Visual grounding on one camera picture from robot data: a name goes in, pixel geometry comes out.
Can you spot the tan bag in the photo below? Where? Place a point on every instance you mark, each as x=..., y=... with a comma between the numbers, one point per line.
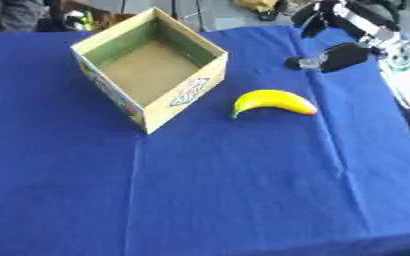
x=255, y=4

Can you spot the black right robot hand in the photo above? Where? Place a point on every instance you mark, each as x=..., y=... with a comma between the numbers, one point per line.
x=345, y=56

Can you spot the yellow toy banana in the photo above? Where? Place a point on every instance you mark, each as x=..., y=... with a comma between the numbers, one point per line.
x=272, y=100

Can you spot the open tan cardboard box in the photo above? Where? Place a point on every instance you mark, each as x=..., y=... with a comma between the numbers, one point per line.
x=150, y=70

